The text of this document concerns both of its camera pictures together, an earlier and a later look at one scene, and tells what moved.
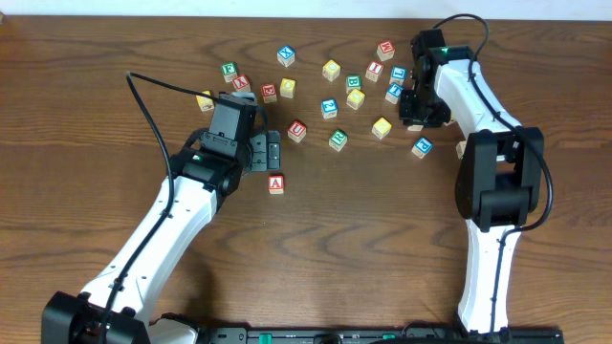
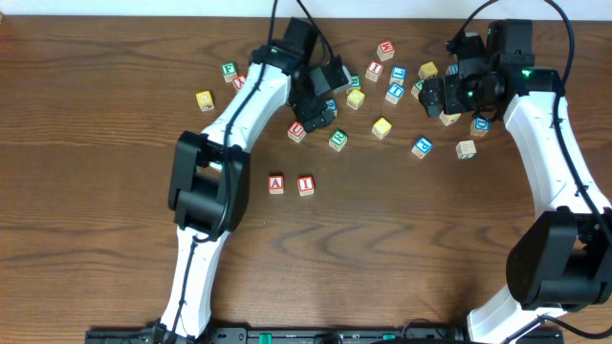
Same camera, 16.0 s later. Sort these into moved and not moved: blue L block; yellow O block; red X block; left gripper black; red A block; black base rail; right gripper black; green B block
Moved: left gripper black; right gripper black
Not moved: blue L block; red A block; green B block; black base rail; red X block; yellow O block
